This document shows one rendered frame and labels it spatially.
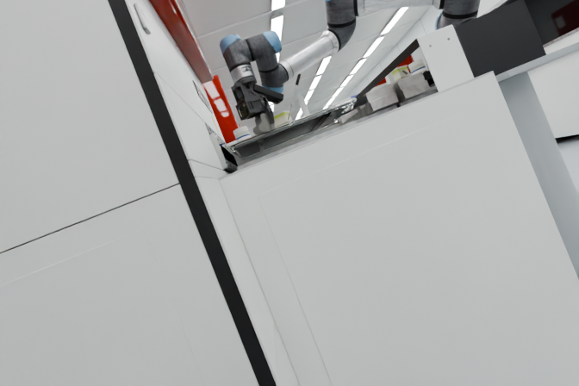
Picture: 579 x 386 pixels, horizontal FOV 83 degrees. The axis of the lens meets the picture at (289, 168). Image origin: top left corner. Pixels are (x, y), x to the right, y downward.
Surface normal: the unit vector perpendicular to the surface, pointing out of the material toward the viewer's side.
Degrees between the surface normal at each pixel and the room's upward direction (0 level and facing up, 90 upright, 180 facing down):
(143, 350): 90
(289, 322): 90
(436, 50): 90
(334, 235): 90
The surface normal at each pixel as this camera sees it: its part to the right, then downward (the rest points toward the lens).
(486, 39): -0.10, 0.02
